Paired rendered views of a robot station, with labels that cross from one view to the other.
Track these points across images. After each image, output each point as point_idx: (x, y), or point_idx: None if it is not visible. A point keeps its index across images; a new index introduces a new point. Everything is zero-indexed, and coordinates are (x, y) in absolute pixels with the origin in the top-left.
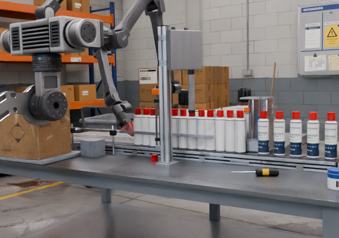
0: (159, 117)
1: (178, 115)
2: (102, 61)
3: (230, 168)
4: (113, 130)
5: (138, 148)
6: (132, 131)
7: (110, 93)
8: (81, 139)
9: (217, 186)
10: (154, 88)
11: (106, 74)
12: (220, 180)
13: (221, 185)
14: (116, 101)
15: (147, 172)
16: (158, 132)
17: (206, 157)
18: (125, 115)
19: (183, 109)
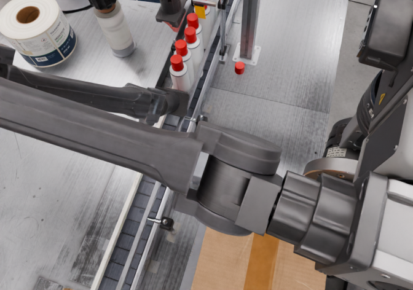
0: (225, 22)
1: (114, 26)
2: (66, 84)
3: None
4: (206, 117)
5: (204, 94)
6: (194, 91)
7: (159, 95)
8: (126, 230)
9: None
10: None
11: (109, 88)
12: None
13: None
14: (166, 92)
15: (311, 59)
16: (209, 48)
17: (235, 9)
18: (169, 92)
19: None
